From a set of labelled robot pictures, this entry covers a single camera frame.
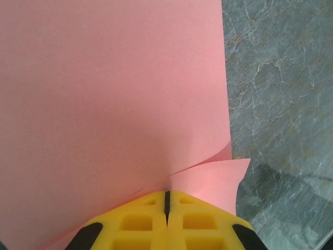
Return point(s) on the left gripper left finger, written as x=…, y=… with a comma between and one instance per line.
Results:
x=135, y=229

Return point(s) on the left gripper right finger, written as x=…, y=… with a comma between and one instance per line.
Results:
x=200, y=229

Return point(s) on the pink paper sheet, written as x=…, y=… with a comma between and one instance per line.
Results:
x=104, y=78

